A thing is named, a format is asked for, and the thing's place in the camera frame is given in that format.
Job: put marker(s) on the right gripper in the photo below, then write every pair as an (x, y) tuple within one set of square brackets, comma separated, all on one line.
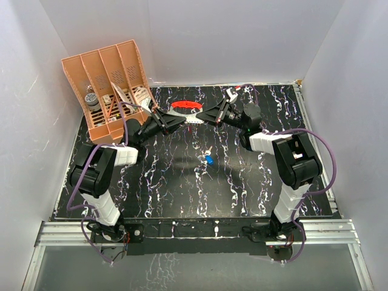
[(217, 114)]

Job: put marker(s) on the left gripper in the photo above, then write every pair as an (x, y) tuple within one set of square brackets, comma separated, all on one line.
[(169, 122)]

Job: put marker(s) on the key with blue tag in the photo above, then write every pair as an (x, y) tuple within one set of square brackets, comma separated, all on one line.
[(208, 156)]

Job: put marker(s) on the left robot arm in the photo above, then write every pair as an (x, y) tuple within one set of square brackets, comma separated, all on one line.
[(92, 171)]

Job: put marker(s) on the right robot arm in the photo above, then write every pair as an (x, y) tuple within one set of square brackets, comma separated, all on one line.
[(296, 159)]

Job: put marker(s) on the white labelled packet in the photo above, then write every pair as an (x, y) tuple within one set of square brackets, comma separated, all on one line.
[(140, 93)]

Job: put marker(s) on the white paper card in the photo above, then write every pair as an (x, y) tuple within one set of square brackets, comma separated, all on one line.
[(122, 97)]

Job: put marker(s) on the orange pencil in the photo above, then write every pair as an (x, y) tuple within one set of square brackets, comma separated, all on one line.
[(109, 112)]

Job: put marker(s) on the pink desk organizer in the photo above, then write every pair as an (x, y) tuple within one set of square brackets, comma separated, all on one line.
[(92, 72)]

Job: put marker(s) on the grey round jar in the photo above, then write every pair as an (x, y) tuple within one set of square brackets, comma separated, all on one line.
[(92, 102)]

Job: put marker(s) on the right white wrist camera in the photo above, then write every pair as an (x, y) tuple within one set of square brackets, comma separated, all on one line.
[(231, 95)]

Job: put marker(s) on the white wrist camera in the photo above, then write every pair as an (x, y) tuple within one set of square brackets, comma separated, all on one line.
[(146, 104), (231, 95)]

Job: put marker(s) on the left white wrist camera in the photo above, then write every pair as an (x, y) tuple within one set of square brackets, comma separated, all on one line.
[(146, 104)]

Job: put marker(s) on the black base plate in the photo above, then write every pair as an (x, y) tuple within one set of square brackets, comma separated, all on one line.
[(190, 236)]

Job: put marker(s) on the aluminium frame rail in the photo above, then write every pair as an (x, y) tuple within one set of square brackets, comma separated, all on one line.
[(199, 255)]

